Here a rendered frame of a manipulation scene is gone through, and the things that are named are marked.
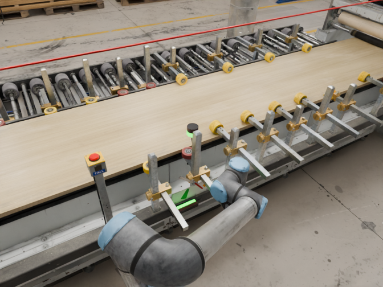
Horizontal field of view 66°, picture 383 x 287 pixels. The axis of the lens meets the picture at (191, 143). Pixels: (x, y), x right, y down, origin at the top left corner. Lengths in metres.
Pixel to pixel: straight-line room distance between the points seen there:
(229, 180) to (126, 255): 0.62
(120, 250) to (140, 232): 0.06
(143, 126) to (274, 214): 1.39
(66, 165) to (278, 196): 1.86
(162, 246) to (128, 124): 1.33
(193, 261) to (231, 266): 1.61
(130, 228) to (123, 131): 1.22
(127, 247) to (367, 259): 2.24
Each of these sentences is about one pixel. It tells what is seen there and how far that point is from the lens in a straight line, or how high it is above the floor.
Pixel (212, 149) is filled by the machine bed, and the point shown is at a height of 0.78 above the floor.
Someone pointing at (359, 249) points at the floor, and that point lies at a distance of 2.80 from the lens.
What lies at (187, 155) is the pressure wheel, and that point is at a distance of 1.74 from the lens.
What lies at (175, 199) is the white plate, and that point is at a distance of 1.72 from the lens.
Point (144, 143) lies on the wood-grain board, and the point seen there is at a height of 0.90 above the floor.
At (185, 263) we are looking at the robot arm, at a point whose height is 1.42.
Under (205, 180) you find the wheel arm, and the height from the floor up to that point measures 0.86.
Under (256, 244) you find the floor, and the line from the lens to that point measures 2.51.
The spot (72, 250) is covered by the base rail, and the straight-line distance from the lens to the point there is 1.69.
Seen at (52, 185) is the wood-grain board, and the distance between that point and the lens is 1.71.
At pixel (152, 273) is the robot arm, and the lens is 0.75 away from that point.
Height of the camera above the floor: 2.10
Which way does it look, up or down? 41 degrees down
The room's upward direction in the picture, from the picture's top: 3 degrees clockwise
